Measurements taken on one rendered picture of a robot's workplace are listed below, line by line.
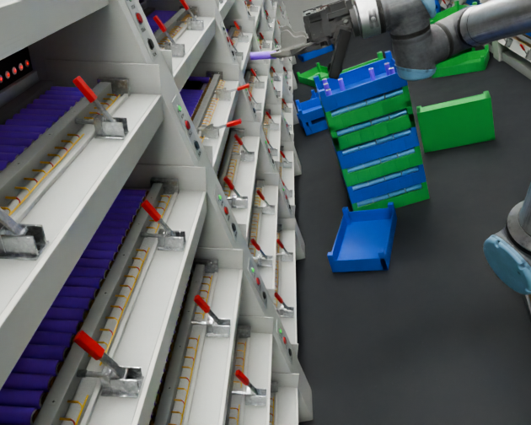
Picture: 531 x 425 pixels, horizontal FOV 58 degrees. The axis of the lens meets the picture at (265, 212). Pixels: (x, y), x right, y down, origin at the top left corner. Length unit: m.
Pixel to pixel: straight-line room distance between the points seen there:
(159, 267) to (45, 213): 0.25
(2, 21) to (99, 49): 0.33
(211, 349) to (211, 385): 0.07
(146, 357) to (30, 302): 0.20
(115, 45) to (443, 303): 1.16
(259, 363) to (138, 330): 0.48
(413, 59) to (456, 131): 1.13
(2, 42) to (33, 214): 0.17
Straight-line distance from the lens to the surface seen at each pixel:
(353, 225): 1.96
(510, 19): 1.15
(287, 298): 1.50
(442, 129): 2.31
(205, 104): 1.28
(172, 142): 0.89
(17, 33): 0.58
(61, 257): 0.50
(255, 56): 1.22
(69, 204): 0.55
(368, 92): 1.78
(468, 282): 1.62
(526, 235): 1.13
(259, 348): 1.11
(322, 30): 1.18
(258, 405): 1.01
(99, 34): 0.86
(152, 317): 0.66
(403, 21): 1.19
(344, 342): 1.52
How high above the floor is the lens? 1.11
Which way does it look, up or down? 29 degrees down
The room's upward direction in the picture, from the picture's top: 22 degrees counter-clockwise
